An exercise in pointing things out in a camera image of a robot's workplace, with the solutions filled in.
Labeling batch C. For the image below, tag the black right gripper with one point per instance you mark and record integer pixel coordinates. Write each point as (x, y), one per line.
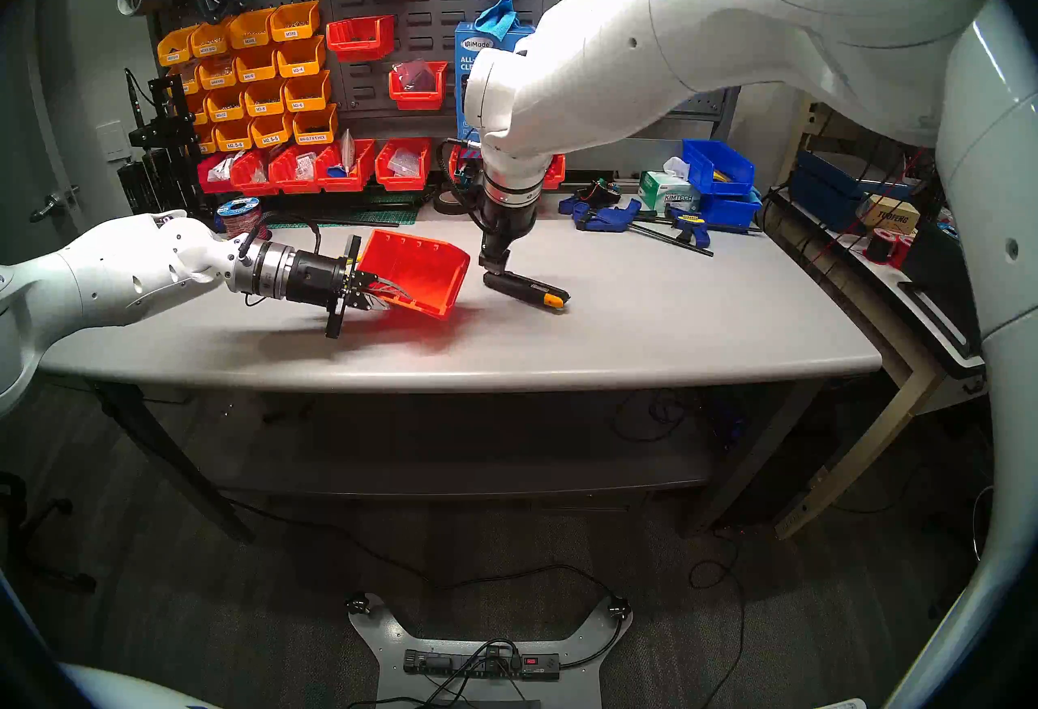
(503, 229)

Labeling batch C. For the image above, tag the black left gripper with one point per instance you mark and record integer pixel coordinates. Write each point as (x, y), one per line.
(316, 278)

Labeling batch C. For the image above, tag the black utility knife orange tip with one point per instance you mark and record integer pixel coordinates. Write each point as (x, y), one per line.
(527, 287)

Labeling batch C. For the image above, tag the red plastic storage bin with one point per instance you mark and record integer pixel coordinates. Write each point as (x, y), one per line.
(422, 269)

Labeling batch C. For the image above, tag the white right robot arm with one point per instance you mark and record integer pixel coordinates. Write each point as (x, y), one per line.
(608, 67)

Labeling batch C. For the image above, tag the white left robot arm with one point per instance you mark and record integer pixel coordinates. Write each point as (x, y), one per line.
(122, 269)

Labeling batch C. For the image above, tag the Kimtech tissue box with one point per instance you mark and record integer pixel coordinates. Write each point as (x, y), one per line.
(665, 195)

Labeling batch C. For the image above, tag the blue cleaning cloths box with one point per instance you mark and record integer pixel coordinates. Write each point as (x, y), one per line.
(474, 38)

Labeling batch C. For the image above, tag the small cardboard box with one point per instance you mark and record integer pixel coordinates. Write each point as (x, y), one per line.
(888, 214)

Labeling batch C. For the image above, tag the black tape roll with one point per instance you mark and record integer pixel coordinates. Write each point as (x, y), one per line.
(451, 212)

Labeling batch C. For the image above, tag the green cutting mat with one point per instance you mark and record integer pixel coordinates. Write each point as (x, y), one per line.
(389, 218)

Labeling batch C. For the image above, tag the red plastic parts bin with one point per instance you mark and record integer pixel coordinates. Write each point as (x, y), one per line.
(555, 176)
(215, 184)
(403, 182)
(293, 184)
(452, 164)
(253, 184)

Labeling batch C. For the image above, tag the blue spring clamp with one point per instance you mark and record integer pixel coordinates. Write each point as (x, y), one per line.
(600, 217)

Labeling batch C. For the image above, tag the yellow bin labelled M4 HEX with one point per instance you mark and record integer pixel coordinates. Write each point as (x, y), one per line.
(315, 129)

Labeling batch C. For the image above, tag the yellow bin labelled M2.5-5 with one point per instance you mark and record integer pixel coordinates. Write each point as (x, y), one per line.
(272, 134)

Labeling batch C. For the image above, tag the workbench lower shelf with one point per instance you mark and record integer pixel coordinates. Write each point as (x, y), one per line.
(454, 472)

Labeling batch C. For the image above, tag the blue bar clamp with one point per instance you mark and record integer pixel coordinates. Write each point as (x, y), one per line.
(689, 227)

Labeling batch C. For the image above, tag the yellow bin labelled M3-6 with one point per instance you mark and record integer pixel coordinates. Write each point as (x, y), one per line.
(308, 95)

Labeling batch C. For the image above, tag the yellow labelled parts bin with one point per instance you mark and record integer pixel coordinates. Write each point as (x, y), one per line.
(233, 140)
(199, 111)
(227, 109)
(208, 141)
(188, 79)
(177, 49)

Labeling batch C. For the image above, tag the yellow bin labelled M3-8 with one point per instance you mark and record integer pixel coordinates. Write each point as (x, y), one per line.
(264, 102)

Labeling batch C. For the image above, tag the blue plastic bin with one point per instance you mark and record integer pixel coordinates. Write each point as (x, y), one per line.
(730, 213)
(718, 164)

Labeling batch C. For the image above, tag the blue microfiber cloth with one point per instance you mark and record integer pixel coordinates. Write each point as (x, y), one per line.
(496, 18)

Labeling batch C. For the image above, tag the yellow bin labelled M3-4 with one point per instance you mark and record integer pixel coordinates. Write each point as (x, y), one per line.
(302, 60)

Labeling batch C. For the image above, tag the yellow bin labelled M4-6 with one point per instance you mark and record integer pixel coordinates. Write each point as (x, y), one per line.
(258, 67)

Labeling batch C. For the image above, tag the black equipment stand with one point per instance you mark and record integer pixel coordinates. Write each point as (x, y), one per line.
(166, 148)

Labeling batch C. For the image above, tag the yellow bin labelled M4X6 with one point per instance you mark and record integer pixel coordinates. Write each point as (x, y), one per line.
(219, 77)

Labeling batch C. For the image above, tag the yellow bin labelled M3X6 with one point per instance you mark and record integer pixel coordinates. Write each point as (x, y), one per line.
(293, 25)

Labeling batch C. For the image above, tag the yellow bin labelled M3X8 BAD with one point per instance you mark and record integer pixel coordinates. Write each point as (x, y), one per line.
(212, 42)

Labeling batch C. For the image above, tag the dark blue crate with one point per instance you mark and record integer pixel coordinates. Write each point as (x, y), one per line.
(827, 184)

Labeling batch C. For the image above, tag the black power strip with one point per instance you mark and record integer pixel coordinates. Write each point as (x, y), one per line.
(478, 665)

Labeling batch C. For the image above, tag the red thread spool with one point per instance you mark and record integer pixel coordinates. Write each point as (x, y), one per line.
(892, 249)

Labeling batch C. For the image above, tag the wooden leg side table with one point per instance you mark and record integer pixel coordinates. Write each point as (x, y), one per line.
(843, 472)

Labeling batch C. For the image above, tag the black laptop case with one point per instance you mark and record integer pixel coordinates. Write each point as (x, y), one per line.
(941, 294)

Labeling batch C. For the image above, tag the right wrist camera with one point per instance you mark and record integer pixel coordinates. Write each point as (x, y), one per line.
(472, 168)

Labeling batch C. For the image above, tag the red wall bin with bag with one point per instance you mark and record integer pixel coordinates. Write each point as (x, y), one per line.
(418, 98)

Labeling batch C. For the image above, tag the red plastic wall bin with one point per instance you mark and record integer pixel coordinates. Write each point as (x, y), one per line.
(361, 41)

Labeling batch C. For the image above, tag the black pegboard tool wall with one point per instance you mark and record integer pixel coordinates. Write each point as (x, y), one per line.
(422, 2)

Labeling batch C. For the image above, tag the white wall switch plate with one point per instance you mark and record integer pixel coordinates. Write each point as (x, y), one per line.
(113, 141)

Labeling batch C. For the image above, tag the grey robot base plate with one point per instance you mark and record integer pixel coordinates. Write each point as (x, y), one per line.
(381, 634)

